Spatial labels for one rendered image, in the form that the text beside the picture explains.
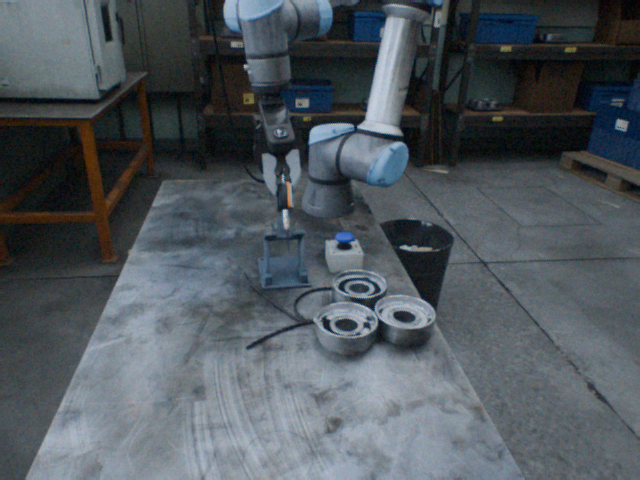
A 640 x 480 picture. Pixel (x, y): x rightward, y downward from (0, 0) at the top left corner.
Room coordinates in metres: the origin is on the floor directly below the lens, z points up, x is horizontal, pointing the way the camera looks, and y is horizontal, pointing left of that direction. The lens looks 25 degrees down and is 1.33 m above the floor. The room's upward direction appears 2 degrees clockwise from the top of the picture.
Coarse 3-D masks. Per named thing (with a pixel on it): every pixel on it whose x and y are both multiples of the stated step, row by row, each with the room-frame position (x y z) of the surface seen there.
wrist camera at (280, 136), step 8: (264, 104) 0.93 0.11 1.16; (272, 104) 0.93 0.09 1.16; (280, 104) 0.93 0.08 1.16; (264, 112) 0.91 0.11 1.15; (272, 112) 0.91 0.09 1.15; (280, 112) 0.91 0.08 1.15; (264, 120) 0.89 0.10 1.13; (272, 120) 0.90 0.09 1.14; (280, 120) 0.90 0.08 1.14; (288, 120) 0.90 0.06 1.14; (264, 128) 0.89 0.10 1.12; (272, 128) 0.88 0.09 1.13; (280, 128) 0.88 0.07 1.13; (288, 128) 0.88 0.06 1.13; (272, 136) 0.86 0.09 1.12; (280, 136) 0.86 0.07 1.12; (288, 136) 0.86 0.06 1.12; (272, 144) 0.85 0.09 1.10; (280, 144) 0.85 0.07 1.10; (288, 144) 0.86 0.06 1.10
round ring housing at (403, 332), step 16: (384, 304) 0.80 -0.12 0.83; (400, 304) 0.80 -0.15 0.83; (416, 304) 0.80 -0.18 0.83; (384, 320) 0.73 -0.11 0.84; (400, 320) 0.78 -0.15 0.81; (416, 320) 0.75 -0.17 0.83; (432, 320) 0.73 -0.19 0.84; (384, 336) 0.73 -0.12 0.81; (400, 336) 0.71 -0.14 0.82; (416, 336) 0.71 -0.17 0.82
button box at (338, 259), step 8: (328, 240) 1.02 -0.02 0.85; (336, 240) 1.03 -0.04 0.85; (328, 248) 0.99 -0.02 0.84; (336, 248) 0.99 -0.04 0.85; (344, 248) 0.98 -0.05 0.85; (352, 248) 0.99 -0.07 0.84; (360, 248) 0.99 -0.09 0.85; (328, 256) 0.98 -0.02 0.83; (336, 256) 0.96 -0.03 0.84; (344, 256) 0.96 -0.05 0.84; (352, 256) 0.96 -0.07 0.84; (360, 256) 0.97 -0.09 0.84; (328, 264) 0.98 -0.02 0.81; (336, 264) 0.96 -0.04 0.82; (344, 264) 0.96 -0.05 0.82; (352, 264) 0.96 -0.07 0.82; (360, 264) 0.97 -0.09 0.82; (336, 272) 0.96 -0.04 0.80
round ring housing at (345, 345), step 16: (336, 304) 0.78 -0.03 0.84; (352, 304) 0.78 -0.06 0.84; (320, 320) 0.74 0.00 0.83; (336, 320) 0.74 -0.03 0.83; (352, 320) 0.75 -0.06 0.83; (320, 336) 0.70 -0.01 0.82; (336, 336) 0.68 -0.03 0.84; (352, 336) 0.68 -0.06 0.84; (368, 336) 0.69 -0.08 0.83; (336, 352) 0.69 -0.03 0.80; (352, 352) 0.68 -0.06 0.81
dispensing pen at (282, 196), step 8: (280, 168) 0.97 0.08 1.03; (280, 184) 0.93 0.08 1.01; (280, 192) 0.92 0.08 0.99; (280, 200) 0.91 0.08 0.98; (280, 208) 0.91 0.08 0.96; (288, 216) 0.91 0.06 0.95; (288, 224) 0.91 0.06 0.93; (288, 232) 0.90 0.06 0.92; (288, 240) 0.89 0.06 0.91; (288, 248) 0.88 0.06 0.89
